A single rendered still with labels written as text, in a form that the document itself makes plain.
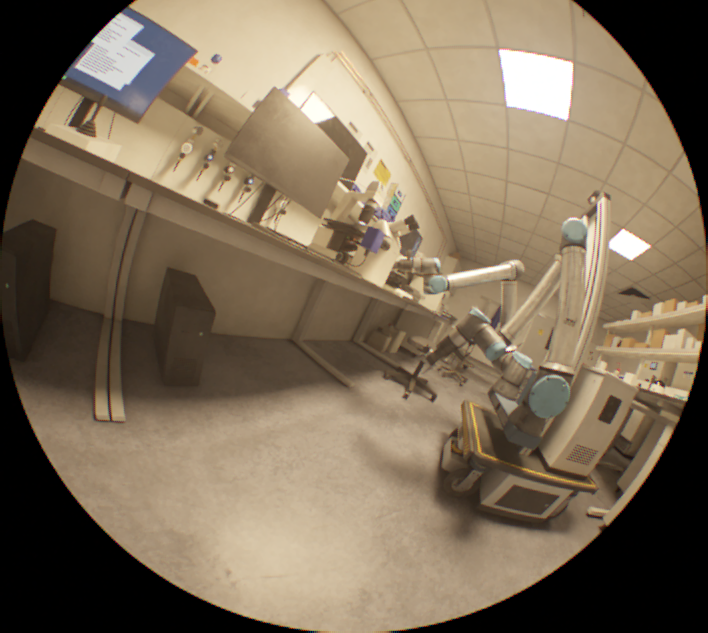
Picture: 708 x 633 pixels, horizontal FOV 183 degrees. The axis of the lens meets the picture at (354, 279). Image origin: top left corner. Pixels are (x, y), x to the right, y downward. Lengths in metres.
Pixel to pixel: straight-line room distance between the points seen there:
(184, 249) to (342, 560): 1.49
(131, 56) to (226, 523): 1.42
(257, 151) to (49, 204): 1.14
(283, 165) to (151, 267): 0.89
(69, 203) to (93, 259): 0.32
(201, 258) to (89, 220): 0.72
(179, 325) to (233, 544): 0.74
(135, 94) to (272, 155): 0.60
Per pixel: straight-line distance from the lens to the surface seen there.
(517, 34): 2.05
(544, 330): 7.02
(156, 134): 1.32
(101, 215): 1.33
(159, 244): 1.32
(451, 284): 1.21
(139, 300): 1.43
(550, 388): 0.84
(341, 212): 1.31
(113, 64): 1.01
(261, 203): 0.95
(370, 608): 0.85
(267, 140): 0.89
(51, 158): 0.55
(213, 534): 0.77
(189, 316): 0.89
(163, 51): 1.02
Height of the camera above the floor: 0.75
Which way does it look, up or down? 1 degrees down
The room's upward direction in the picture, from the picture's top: 25 degrees clockwise
